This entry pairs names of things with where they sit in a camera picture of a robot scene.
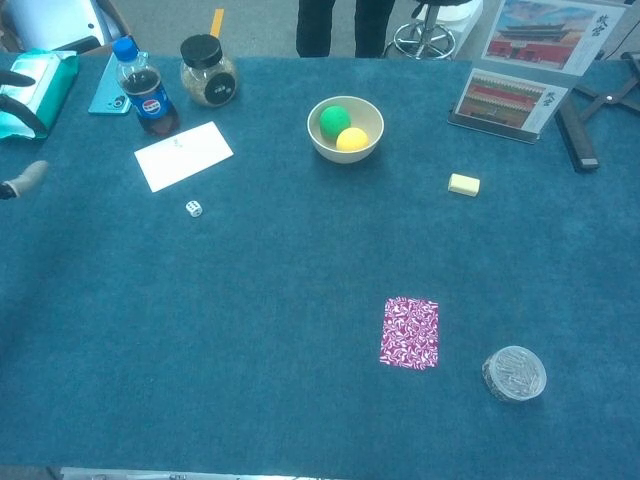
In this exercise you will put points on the white die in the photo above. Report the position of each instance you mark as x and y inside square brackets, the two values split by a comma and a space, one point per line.
[194, 208]

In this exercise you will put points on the black rectangular bar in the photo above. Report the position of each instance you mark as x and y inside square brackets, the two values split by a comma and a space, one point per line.
[577, 135]

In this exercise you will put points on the red patterned playing card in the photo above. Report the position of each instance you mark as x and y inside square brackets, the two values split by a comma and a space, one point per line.
[410, 334]

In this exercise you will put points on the acrylic photo display stand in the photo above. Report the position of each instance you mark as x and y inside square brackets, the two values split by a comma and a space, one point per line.
[520, 100]

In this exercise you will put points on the yellow floor tape strip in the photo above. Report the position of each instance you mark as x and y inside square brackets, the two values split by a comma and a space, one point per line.
[217, 22]

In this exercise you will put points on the black cross stand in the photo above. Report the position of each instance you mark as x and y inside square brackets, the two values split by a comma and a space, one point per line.
[610, 97]

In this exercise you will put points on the chrome stool base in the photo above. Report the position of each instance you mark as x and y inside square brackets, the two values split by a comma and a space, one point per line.
[425, 37]

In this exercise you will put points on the green wet wipes pack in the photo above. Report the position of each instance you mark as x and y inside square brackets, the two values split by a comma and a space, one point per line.
[45, 87]

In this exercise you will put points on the green ball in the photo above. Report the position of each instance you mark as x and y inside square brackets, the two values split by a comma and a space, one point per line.
[335, 123]

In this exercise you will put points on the yellow ball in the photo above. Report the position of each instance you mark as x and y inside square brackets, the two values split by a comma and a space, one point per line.
[352, 139]

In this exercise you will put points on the pale yellow eraser block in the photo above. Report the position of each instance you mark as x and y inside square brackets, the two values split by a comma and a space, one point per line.
[464, 185]

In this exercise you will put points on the blue felt table cloth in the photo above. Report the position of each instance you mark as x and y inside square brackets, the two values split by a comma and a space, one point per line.
[300, 275]

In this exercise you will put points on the cola bottle with blue cap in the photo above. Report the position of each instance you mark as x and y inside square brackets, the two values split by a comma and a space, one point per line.
[147, 95]

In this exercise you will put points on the glass jar with black lid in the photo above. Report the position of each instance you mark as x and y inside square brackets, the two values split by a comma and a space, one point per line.
[207, 72]

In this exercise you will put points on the light blue smartphone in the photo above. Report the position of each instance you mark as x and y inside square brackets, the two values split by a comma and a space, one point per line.
[110, 92]

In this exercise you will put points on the beige bowl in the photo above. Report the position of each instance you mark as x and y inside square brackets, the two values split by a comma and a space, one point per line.
[327, 147]

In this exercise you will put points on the person legs in dark trousers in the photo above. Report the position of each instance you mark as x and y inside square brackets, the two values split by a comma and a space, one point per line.
[345, 25]

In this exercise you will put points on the white paper card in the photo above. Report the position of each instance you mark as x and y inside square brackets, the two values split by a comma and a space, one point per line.
[182, 156]

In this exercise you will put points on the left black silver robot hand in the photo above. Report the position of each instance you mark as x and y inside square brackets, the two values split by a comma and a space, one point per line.
[25, 180]

